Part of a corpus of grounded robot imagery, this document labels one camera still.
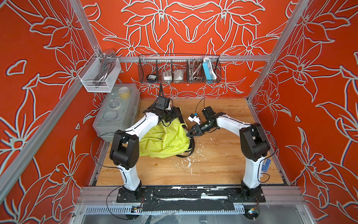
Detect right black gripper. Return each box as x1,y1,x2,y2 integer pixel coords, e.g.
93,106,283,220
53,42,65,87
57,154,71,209
186,121,214,137

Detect lime green trousers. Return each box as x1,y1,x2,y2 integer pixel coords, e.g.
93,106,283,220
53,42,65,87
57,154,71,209
139,118,190,159

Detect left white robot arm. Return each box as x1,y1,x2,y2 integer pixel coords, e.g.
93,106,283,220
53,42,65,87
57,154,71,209
110,97,180,194

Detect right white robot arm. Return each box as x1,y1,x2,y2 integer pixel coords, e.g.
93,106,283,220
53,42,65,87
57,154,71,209
187,106,271,197

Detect white charger block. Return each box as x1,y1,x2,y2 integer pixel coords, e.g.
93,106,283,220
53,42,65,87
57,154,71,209
161,70,172,82

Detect white plastic adapter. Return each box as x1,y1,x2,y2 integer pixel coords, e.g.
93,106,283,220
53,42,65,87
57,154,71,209
173,69,185,83

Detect yellow tape roll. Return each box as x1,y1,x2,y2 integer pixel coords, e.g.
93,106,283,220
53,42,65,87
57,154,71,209
118,86,131,99

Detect translucent plastic storage box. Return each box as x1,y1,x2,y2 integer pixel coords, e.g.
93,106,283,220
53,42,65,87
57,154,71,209
93,84,140,142

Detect metal tongs in basket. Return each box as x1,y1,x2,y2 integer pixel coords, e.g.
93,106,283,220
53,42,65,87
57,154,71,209
187,59,202,82

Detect metal tool in bin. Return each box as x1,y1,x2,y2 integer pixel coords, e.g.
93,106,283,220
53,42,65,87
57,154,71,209
93,49,116,86

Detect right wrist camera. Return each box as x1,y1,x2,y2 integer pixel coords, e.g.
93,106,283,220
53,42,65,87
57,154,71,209
188,113,201,125

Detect black wire wall basket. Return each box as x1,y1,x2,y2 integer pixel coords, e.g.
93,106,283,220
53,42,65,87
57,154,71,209
138,53,222,84

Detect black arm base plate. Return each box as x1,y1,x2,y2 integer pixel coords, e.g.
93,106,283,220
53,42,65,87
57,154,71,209
116,185,266,203

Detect clear plastic wall bin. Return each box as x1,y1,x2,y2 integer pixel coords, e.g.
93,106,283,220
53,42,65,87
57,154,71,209
77,54,122,93

